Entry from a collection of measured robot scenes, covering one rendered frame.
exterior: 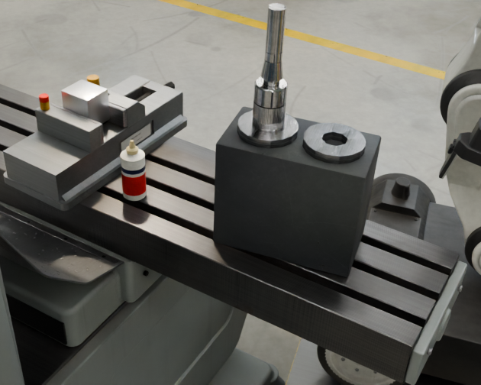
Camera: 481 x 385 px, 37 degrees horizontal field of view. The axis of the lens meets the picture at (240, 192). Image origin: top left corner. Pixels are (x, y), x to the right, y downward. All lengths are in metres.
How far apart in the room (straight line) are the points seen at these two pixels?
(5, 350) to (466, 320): 0.97
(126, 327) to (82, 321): 0.14
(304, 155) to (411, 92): 2.65
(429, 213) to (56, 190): 1.00
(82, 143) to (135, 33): 2.85
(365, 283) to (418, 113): 2.41
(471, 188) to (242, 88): 2.11
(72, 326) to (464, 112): 0.79
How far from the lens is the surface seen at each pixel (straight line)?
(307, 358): 1.67
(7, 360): 1.02
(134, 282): 1.26
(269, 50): 0.99
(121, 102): 1.29
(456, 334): 1.57
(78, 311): 1.21
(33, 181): 1.24
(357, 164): 1.01
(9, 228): 1.30
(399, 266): 1.14
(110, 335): 1.31
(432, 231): 1.81
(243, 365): 1.91
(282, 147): 1.03
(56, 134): 1.28
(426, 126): 3.38
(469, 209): 1.57
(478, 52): 1.39
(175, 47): 3.89
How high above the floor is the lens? 1.66
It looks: 37 degrees down
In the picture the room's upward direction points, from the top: 3 degrees clockwise
